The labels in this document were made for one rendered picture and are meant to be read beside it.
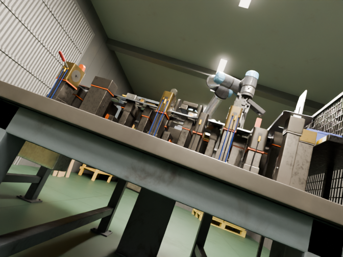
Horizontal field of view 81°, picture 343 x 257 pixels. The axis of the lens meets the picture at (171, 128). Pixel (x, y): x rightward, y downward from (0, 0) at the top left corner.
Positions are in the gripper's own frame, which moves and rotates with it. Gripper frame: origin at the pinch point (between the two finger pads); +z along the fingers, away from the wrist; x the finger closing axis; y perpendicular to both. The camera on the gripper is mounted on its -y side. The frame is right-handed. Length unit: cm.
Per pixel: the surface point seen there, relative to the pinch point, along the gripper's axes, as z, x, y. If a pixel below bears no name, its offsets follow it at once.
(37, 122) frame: 38, 65, 54
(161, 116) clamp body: 11.2, 16.0, 39.9
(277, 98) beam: -193, -290, -70
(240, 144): 8.1, -3.0, -2.1
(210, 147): 14.6, -2.9, 13.1
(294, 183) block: 22.6, 11.6, -26.2
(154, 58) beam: -198, -246, 198
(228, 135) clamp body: 12.3, 19.0, 5.6
